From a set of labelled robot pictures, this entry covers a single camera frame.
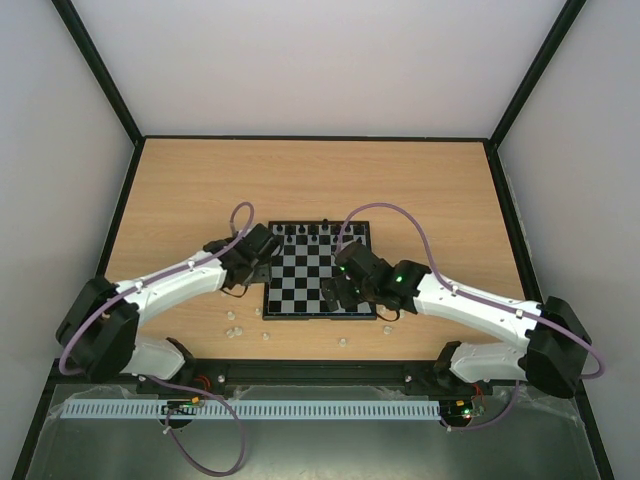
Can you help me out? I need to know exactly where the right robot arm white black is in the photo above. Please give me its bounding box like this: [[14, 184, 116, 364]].
[[321, 242, 591, 399]]

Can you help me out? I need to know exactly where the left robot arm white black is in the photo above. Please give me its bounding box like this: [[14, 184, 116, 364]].
[[55, 224, 282, 383]]

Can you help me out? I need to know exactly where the black white chessboard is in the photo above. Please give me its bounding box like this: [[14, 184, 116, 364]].
[[262, 220, 376, 321]]

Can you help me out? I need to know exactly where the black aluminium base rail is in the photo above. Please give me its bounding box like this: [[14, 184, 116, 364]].
[[49, 357, 581, 399]]

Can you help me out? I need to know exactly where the white cable duct strip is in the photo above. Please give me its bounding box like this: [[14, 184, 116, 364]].
[[60, 399, 441, 421]]

